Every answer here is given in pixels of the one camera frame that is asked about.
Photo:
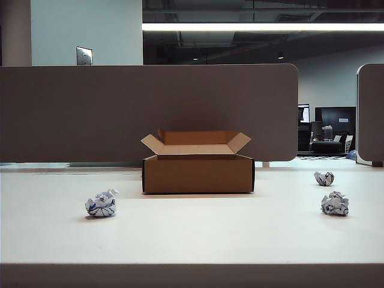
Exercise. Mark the blue-printed paper ball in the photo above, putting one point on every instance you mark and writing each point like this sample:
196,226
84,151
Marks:
334,204
100,205

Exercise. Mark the small paper ball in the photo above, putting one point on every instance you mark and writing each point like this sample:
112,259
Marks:
324,178

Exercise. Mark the brown open cardboard box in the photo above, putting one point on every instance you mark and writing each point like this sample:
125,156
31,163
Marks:
198,177

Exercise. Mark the wide grey desk partition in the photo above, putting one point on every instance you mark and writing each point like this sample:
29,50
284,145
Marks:
90,114

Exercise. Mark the small computer monitor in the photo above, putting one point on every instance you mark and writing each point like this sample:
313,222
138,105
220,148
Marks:
303,113

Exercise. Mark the long ceiling light strip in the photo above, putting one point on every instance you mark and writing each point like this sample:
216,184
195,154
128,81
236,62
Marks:
255,27

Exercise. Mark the black sofa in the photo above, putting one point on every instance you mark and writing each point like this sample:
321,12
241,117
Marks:
325,147

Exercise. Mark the large black display screen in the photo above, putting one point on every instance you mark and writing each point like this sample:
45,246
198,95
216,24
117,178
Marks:
330,115

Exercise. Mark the blue plastic bag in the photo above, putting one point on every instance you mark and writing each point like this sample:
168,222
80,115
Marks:
351,155

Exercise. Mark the narrow grey desk partition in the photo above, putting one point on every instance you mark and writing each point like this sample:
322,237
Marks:
372,114

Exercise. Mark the brown partition foot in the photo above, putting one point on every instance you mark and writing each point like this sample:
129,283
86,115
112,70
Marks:
377,164

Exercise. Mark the metal wall switch plate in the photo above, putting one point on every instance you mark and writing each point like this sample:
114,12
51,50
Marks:
84,55

